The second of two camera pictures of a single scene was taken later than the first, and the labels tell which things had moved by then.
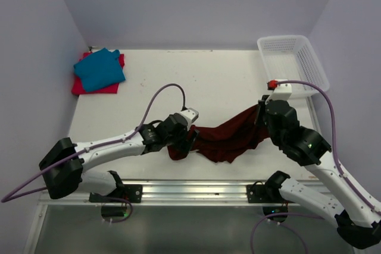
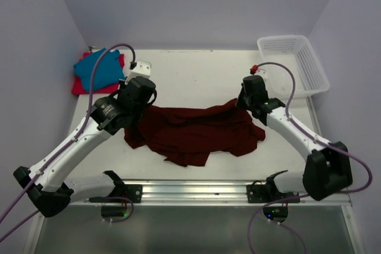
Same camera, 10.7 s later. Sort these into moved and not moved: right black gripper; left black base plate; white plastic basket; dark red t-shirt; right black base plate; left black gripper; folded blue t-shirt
Moved: left black gripper; dark red t-shirt; right black gripper
Not moved: left black base plate; folded blue t-shirt; right black base plate; white plastic basket
